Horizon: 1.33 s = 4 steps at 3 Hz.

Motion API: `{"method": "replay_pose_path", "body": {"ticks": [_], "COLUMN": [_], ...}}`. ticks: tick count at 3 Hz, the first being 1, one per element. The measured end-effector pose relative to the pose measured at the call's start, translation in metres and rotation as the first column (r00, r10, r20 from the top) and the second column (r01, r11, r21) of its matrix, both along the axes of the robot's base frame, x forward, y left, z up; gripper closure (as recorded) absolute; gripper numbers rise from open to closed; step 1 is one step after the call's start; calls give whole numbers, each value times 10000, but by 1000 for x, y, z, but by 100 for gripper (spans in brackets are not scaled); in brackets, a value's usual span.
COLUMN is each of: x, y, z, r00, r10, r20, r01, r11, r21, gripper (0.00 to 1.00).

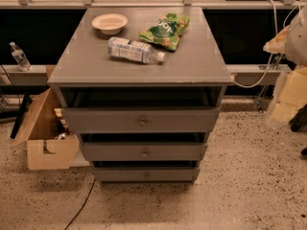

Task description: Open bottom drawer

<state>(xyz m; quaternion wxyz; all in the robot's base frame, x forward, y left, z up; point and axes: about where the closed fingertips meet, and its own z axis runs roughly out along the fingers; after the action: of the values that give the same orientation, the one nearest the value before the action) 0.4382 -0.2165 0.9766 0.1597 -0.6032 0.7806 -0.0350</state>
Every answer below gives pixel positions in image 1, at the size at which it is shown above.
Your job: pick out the grey bottom drawer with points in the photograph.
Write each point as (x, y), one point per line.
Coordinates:
(148, 174)

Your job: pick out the white paper bowl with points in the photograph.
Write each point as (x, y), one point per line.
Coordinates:
(110, 24)

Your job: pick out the open cardboard box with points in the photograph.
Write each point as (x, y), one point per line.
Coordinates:
(40, 131)

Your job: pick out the upright water bottle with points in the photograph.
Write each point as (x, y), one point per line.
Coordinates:
(20, 57)

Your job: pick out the grey top drawer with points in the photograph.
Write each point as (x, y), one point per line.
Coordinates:
(128, 120)

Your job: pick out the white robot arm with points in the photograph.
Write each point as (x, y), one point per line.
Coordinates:
(296, 40)

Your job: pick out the grey middle drawer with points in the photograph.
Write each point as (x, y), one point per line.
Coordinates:
(99, 151)

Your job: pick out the grey drawer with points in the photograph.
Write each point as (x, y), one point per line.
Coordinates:
(99, 151)
(128, 120)
(148, 174)

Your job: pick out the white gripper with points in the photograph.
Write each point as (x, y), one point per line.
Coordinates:
(297, 45)

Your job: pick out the clear plastic bottle lying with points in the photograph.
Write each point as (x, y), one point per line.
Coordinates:
(119, 47)

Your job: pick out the black table leg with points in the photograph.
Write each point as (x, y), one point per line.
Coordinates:
(20, 113)

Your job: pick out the grey drawer cabinet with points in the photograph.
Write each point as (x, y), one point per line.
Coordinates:
(192, 77)

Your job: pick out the green snack bag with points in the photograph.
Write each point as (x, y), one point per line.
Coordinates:
(167, 32)

